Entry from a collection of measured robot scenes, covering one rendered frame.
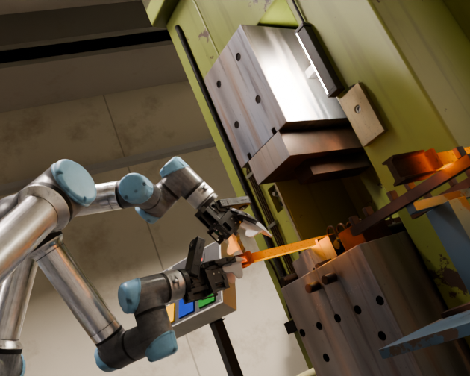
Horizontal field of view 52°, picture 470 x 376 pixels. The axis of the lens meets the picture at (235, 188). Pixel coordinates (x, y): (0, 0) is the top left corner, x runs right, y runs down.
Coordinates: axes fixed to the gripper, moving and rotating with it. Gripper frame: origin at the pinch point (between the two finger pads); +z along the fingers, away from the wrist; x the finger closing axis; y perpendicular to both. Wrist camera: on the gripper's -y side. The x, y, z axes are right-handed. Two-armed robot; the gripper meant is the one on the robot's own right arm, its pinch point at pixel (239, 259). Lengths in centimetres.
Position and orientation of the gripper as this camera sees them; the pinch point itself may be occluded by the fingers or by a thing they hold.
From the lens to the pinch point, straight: 135.3
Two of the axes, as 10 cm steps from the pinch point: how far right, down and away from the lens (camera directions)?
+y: 3.6, 8.8, -3.2
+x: 4.7, -4.7, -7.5
